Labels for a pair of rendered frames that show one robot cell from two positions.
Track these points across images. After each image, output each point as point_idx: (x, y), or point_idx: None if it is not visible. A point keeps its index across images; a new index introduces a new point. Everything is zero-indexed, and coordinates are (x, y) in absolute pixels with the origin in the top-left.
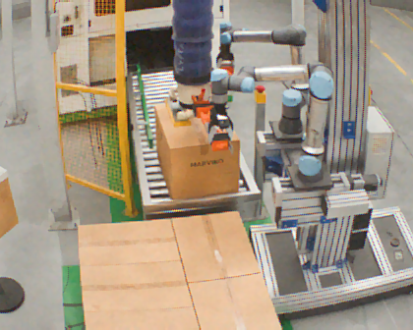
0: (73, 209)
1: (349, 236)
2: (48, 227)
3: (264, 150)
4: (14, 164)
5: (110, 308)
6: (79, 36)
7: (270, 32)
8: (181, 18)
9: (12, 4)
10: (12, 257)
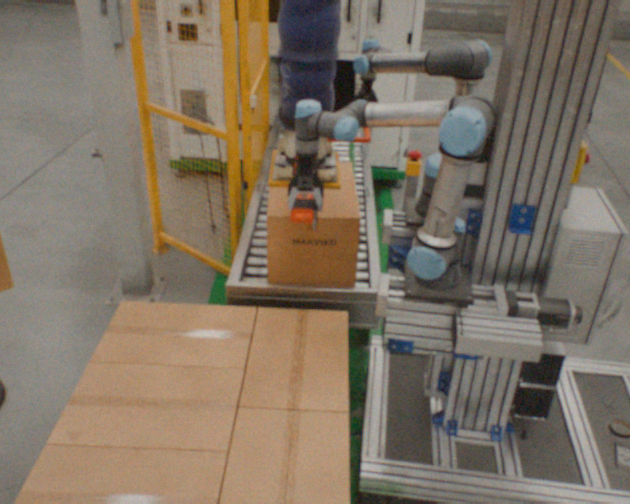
0: (158, 280)
1: (515, 390)
2: (107, 300)
3: (388, 236)
4: (90, 209)
5: (96, 441)
6: (206, 47)
7: (425, 54)
8: (287, 14)
9: None
10: (16, 341)
